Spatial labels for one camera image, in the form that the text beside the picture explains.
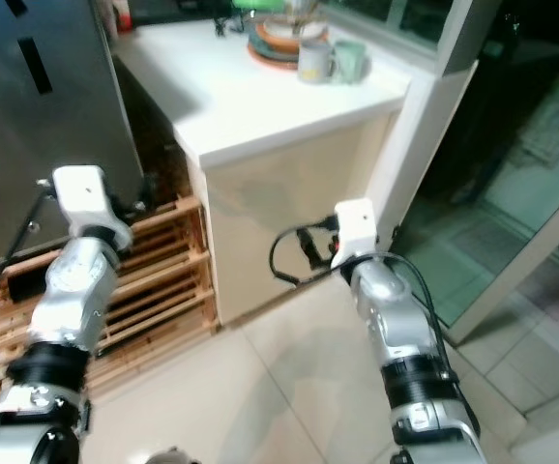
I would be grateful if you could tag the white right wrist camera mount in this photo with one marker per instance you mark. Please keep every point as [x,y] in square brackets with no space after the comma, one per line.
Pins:
[357,227]

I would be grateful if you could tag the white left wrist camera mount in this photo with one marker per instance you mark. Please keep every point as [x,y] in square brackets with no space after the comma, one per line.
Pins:
[86,193]

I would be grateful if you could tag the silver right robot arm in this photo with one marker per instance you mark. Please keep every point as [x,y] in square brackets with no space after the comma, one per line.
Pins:
[391,300]

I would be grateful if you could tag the grey mug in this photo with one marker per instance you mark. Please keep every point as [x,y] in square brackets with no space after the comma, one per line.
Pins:
[313,64]

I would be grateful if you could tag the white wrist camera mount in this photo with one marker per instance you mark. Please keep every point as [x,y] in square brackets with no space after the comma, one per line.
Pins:
[357,227]
[86,193]

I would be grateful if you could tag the wooden slatted pallet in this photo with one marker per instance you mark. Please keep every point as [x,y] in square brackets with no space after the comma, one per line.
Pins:
[173,280]

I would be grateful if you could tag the pale green mug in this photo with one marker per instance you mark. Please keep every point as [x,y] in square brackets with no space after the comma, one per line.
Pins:
[350,61]

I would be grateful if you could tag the grey left robot leg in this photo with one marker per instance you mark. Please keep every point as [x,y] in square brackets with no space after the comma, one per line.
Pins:
[171,456]

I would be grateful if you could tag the glass sliding door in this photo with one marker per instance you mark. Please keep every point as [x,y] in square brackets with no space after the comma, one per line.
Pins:
[512,145]

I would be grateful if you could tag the green plastic item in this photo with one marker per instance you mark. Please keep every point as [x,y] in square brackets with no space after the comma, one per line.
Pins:
[255,4]

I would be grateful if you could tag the orange bowl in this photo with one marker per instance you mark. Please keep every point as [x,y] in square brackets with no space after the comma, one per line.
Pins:
[294,37]

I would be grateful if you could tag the white topped counter unit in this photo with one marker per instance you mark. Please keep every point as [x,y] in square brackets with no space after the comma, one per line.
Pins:
[279,203]

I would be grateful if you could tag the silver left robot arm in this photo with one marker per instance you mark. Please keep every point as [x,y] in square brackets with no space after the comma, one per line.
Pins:
[72,290]

